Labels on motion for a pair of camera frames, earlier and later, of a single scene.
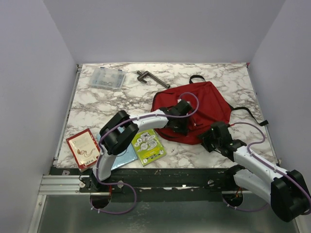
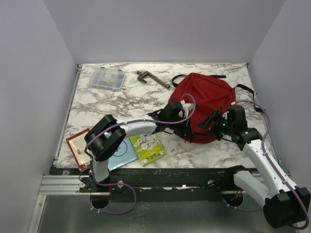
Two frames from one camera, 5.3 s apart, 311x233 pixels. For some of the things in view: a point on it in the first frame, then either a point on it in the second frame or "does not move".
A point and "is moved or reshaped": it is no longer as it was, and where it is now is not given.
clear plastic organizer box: x=108 y=77 does not move
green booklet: x=147 y=146 does not move
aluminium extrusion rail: x=61 y=185 does not move
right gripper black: x=206 y=136 → x=214 y=116
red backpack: x=210 y=105 is moved or reshaped
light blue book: x=126 y=156 does not move
